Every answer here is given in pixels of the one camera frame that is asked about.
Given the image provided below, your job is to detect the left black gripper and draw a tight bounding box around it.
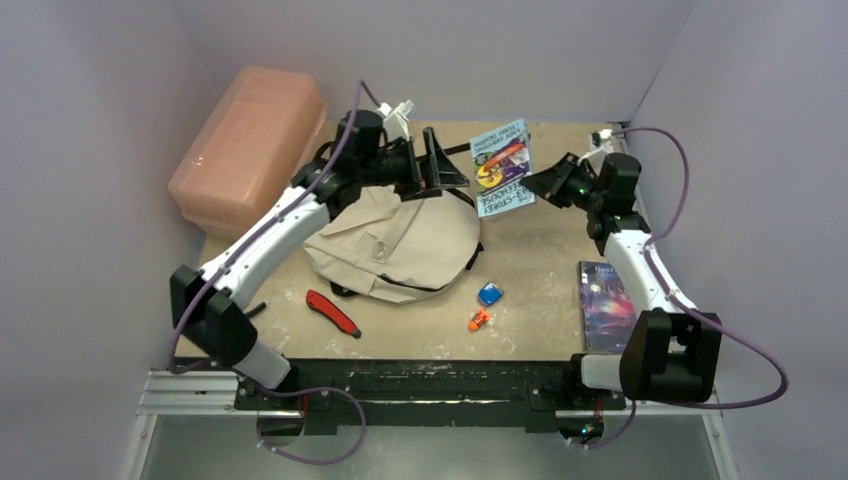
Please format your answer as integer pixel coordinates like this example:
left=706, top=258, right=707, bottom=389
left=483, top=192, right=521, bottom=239
left=358, top=129, right=468, bottom=203

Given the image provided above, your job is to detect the light blue treehouse book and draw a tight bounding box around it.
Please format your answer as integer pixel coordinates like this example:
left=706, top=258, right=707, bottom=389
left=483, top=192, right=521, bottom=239
left=470, top=119, right=536, bottom=218

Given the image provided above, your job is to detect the beige backpack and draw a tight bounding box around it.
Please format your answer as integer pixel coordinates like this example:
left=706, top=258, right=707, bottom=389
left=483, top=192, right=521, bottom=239
left=303, top=186, right=483, bottom=304

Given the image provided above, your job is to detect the dark galaxy cover book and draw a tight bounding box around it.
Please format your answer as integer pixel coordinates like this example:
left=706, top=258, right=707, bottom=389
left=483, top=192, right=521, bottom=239
left=578, top=261, right=636, bottom=354

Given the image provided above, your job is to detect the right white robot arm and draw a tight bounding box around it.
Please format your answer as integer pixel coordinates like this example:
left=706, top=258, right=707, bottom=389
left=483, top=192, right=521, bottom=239
left=520, top=153, right=722, bottom=407

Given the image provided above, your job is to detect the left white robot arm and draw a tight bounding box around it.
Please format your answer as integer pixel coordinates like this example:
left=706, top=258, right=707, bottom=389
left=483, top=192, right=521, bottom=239
left=169, top=108, right=470, bottom=409

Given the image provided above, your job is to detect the blue pencil sharpener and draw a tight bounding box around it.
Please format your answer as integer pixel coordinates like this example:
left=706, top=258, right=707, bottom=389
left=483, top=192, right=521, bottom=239
left=477, top=282, right=505, bottom=308

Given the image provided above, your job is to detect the orange small toy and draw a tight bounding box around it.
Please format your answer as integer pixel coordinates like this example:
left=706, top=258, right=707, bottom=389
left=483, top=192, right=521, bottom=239
left=468, top=308, right=491, bottom=332

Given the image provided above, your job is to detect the pink plastic storage box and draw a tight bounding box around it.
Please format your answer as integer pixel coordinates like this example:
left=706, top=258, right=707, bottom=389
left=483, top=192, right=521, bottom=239
left=168, top=66, right=326, bottom=240

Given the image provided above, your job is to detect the red utility knife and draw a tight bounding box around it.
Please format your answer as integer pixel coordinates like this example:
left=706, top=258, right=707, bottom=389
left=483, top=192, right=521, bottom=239
left=305, top=290, right=362, bottom=339

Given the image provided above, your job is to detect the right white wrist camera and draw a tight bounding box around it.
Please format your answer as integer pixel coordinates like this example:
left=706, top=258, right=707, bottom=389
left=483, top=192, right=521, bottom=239
left=580, top=128, right=619, bottom=170

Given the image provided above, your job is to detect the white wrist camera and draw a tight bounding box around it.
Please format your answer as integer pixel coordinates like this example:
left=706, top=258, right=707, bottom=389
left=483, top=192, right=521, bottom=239
left=580, top=128, right=619, bottom=170
left=377, top=100, right=416, bottom=141

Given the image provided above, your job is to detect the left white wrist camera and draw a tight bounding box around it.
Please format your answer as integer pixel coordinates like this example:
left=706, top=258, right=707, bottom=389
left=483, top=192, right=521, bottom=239
left=377, top=100, right=416, bottom=141

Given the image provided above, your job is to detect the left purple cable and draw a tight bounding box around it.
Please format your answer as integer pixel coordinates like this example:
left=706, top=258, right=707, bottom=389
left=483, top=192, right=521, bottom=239
left=165, top=79, right=399, bottom=467

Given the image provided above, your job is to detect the purple cable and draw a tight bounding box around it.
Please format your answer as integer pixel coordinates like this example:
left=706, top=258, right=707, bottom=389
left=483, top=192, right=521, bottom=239
left=566, top=127, right=791, bottom=452
left=165, top=79, right=399, bottom=467

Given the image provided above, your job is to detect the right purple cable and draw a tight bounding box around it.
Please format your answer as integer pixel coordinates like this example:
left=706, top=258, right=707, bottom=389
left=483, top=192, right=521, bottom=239
left=566, top=127, right=791, bottom=452

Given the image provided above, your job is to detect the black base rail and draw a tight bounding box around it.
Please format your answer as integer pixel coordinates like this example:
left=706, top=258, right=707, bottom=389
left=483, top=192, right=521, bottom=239
left=165, top=357, right=684, bottom=439

